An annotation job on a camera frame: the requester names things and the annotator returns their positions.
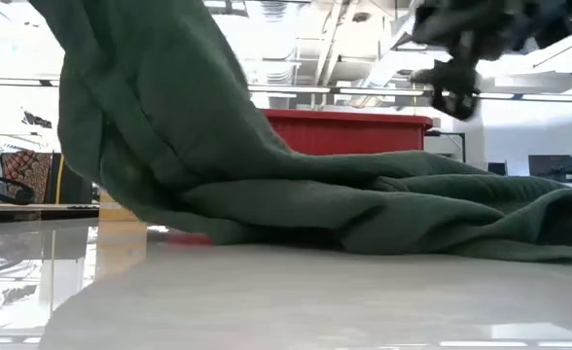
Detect yellow hanging cable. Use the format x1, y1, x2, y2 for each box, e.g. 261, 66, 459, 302
54, 154, 68, 205

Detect red patterned cloth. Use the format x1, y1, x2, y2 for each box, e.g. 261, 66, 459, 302
0, 150, 54, 204

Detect corrugated flexible air duct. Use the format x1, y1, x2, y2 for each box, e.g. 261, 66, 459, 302
254, 0, 298, 87

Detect ceiling strip light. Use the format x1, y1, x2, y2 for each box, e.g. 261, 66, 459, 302
339, 87, 426, 97
247, 85, 332, 94

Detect dark green button shirt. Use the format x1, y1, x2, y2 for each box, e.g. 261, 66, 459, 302
27, 0, 572, 266

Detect silver spiral air duct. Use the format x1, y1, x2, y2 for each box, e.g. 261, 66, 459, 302
361, 9, 417, 98

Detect black metal stand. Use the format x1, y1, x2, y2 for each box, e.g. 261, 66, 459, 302
424, 129, 468, 164

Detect black cabinet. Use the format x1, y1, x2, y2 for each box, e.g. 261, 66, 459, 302
46, 153, 94, 205

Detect red plastic laundry bin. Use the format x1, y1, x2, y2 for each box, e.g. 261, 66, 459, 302
262, 108, 435, 158

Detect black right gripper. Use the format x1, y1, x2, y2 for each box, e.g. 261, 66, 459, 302
409, 0, 551, 122

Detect dark computer monitor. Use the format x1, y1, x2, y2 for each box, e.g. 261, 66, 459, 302
528, 154, 572, 185

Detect orange spray bottle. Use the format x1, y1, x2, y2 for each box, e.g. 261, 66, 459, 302
97, 190, 142, 224

